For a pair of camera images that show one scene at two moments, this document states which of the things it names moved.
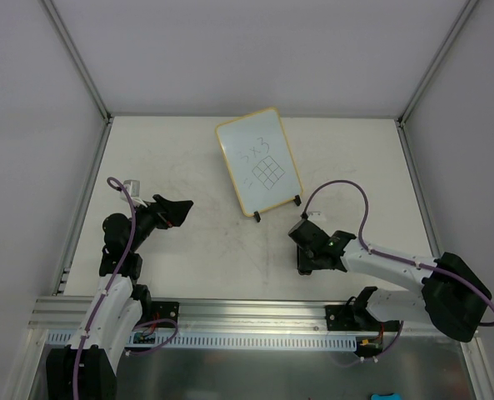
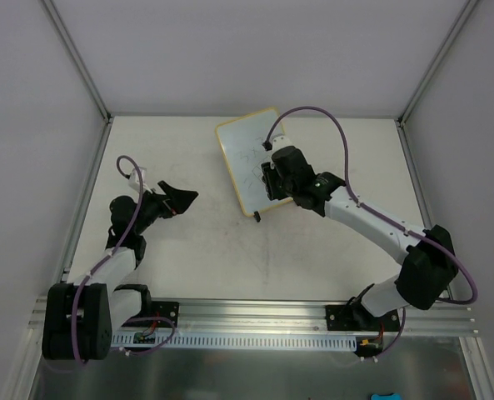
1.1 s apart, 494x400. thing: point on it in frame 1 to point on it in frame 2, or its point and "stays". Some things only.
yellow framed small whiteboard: x=259 y=160 stays
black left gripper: x=160 y=212 to x=165 y=202
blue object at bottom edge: x=391 y=397 stays
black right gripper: x=306 y=258 to x=270 y=180
